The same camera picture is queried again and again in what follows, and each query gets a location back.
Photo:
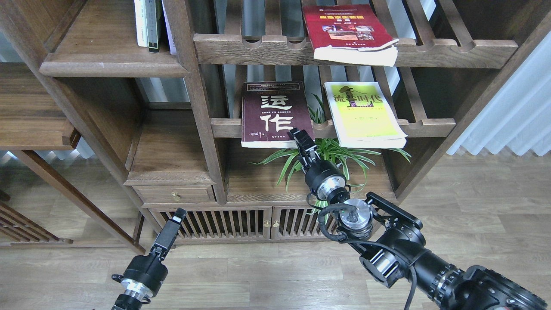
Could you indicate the thin white upright book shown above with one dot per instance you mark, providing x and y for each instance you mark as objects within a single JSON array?
[{"x": 170, "y": 39}]

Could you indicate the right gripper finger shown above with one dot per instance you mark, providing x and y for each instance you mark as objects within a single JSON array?
[{"x": 302, "y": 139}]

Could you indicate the dark green upright book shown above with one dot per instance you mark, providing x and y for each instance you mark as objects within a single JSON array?
[{"x": 153, "y": 13}]

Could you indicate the white curtain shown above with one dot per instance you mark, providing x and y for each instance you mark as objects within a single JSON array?
[{"x": 518, "y": 119}]

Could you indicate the dark maroon book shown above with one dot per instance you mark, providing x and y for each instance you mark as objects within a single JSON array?
[{"x": 270, "y": 110}]

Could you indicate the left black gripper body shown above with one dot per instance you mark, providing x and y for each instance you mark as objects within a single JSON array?
[{"x": 145, "y": 274}]

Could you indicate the red book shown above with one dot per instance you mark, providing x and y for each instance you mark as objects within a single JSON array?
[{"x": 350, "y": 34}]

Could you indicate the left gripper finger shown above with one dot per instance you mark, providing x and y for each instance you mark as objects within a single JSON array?
[{"x": 179, "y": 215}]

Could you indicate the yellow green book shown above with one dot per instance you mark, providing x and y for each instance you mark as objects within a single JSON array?
[{"x": 362, "y": 117}]

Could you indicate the green spider plant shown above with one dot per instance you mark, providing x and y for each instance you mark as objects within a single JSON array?
[{"x": 328, "y": 149}]

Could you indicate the wooden slatted chair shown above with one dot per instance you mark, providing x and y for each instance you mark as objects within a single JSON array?
[{"x": 23, "y": 231}]

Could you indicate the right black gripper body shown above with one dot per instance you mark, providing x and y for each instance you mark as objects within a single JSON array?
[{"x": 322, "y": 177}]

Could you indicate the dark wooden bookshelf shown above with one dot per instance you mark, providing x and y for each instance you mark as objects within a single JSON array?
[{"x": 165, "y": 123}]

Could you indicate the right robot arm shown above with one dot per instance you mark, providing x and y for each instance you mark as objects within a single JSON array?
[{"x": 391, "y": 246}]

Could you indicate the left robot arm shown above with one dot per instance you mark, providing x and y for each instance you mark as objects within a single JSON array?
[{"x": 125, "y": 302}]

